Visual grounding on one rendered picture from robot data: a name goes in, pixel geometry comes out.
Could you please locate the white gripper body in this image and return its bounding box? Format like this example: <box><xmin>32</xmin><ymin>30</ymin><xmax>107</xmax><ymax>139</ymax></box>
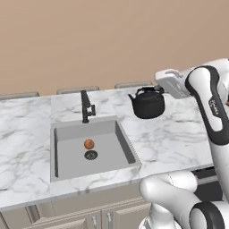
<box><xmin>154</xmin><ymin>68</ymin><xmax>192</xmax><ymax>100</ymax></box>

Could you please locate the black kettle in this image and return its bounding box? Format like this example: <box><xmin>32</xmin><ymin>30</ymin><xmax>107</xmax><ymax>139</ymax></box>
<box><xmin>128</xmin><ymin>86</ymin><xmax>166</xmax><ymax>120</ymax></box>

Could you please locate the black sink drain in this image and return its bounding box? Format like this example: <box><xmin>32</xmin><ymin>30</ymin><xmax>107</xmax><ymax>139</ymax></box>
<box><xmin>84</xmin><ymin>149</ymin><xmax>98</xmax><ymax>161</ymax></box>

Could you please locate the grey sink basin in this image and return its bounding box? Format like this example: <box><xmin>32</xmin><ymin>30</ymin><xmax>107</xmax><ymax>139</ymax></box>
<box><xmin>49</xmin><ymin>115</ymin><xmax>143</xmax><ymax>183</ymax></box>

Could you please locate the beige cabinet door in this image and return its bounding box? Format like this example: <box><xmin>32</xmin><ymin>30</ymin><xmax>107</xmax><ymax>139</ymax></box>
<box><xmin>30</xmin><ymin>209</ymin><xmax>103</xmax><ymax>229</ymax></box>
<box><xmin>101</xmin><ymin>202</ymin><xmax>152</xmax><ymax>229</ymax></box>

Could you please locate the grey stool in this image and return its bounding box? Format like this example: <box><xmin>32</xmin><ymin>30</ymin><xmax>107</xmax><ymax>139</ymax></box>
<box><xmin>55</xmin><ymin>85</ymin><xmax>100</xmax><ymax>96</ymax></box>
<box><xmin>114</xmin><ymin>81</ymin><xmax>154</xmax><ymax>89</ymax></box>
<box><xmin>0</xmin><ymin>91</ymin><xmax>40</xmax><ymax>101</ymax></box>

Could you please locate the black tap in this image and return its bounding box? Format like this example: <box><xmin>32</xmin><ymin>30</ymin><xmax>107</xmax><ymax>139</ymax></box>
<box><xmin>80</xmin><ymin>89</ymin><xmax>97</xmax><ymax>124</ymax></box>

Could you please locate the orange round fruit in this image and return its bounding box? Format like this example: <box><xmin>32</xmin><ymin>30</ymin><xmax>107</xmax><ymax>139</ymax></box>
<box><xmin>83</xmin><ymin>139</ymin><xmax>96</xmax><ymax>150</ymax></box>

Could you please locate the black dishwasher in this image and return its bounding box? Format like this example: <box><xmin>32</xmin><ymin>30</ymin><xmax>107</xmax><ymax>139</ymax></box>
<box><xmin>191</xmin><ymin>166</ymin><xmax>225</xmax><ymax>202</ymax></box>

